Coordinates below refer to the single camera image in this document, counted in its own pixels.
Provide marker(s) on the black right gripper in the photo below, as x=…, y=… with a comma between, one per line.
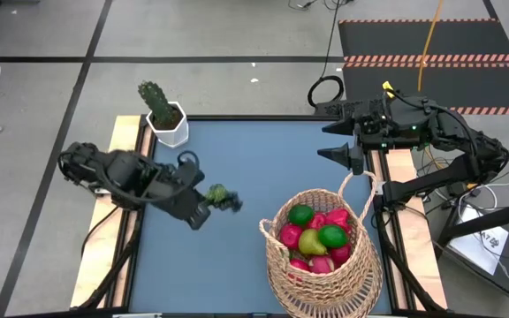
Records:
x=382, y=123

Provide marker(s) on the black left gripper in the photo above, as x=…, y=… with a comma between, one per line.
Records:
x=170, y=187

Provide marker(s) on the dark grape bunch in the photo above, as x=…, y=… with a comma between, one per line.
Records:
x=221, y=196

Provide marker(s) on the red bell pepper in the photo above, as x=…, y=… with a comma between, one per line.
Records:
x=339, y=217

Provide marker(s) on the red round fruit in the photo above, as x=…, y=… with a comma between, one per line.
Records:
x=290, y=236

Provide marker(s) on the yellow-green pear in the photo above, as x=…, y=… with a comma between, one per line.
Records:
x=309, y=243

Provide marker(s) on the glossy red apple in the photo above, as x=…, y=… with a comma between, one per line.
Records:
x=298, y=264

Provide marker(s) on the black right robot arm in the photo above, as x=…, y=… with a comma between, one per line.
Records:
x=466, y=141

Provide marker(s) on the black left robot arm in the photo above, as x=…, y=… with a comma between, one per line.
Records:
x=104, y=170

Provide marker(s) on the white hexagonal plant pot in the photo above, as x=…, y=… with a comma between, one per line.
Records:
x=172, y=137

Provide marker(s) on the yellow tag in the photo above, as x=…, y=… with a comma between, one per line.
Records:
x=387, y=87

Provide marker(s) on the wooden side board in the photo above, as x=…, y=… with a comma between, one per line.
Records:
x=418, y=247
x=100, y=247

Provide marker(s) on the black hazard-striped floor mat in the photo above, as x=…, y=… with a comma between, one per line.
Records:
x=458, y=40

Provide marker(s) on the black stand beam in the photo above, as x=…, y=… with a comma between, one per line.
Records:
x=488, y=221

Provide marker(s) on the white paper sheet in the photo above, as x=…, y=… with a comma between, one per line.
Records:
x=484, y=252

